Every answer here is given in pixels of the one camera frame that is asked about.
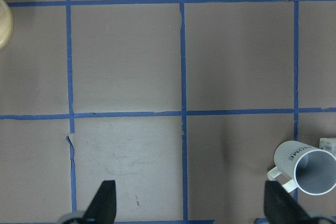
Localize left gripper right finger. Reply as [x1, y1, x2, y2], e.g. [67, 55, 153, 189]
[264, 181, 311, 223]

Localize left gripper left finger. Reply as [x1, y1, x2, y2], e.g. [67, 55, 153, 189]
[83, 180, 116, 224]

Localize white mug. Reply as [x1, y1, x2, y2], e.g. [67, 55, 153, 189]
[267, 141, 335, 196]

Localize blue Pascal milk carton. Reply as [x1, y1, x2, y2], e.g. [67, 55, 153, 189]
[319, 137, 336, 156]

